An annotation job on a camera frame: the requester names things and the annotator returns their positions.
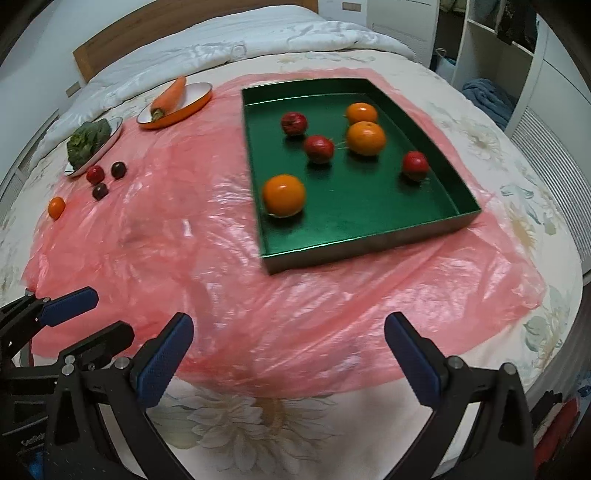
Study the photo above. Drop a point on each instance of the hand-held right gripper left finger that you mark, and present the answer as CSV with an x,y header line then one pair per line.
x,y
164,364

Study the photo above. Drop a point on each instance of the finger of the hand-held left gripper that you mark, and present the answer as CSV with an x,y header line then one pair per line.
x,y
69,305
99,341

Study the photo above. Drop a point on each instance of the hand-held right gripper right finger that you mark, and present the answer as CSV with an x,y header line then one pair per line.
x,y
411,364

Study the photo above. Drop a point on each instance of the green cardboard box tray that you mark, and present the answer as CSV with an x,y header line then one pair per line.
x,y
351,207

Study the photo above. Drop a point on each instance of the small red apple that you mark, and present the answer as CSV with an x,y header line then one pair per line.
x,y
95,174
318,148
293,123
414,165

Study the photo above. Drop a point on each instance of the orange tangerine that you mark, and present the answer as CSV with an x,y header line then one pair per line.
x,y
361,112
57,207
365,137
284,195

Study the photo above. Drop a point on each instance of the pink plastic sheet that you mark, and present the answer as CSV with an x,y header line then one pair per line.
x,y
184,277

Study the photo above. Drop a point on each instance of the floral bed sheet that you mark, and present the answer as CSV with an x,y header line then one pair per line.
x,y
240,429

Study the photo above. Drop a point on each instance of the dark purple plum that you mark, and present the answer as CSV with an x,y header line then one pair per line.
x,y
118,170
99,191

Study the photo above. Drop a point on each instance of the red and black cloth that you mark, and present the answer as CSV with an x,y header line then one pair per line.
x,y
556,424

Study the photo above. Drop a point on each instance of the green leafy vegetable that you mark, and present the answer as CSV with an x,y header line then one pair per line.
x,y
87,141

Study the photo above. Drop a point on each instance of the white plate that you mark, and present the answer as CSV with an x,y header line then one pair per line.
x,y
116,131

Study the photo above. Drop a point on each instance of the orange carrot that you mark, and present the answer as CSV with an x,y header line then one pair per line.
x,y
168,98

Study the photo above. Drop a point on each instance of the orange enamel bowl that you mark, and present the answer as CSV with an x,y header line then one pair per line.
x,y
194,99

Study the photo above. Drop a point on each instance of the wooden headboard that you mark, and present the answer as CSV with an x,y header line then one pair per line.
x,y
90,60

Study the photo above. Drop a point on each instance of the blue folded blanket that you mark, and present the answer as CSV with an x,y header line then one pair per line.
x,y
489,104

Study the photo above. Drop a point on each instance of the white duvet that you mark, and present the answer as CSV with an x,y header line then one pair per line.
x,y
207,41

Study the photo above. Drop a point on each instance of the white bag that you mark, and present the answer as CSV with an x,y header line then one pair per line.
x,y
445,67

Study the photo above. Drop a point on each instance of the white open wardrobe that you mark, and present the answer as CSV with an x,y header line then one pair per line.
x,y
554,69

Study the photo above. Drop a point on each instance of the dark hanging clothes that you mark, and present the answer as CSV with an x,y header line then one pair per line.
x,y
517,23

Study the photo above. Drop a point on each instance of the wall switch plate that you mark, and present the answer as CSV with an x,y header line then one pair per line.
x,y
72,88
351,6

